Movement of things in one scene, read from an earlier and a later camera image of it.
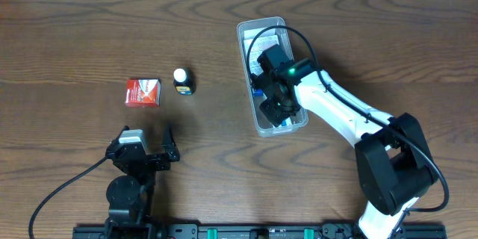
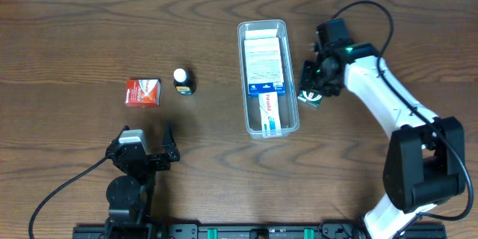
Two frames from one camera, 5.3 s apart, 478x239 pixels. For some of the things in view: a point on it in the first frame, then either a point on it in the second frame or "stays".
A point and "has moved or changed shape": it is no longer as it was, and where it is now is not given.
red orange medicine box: x=143 y=92 stays
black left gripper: x=150 y=159 stays
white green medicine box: x=293 y=121 has moved or changed shape
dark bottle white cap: x=184 y=81 stays
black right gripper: x=265 y=83 -> x=311 y=81
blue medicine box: x=264 y=42 stays
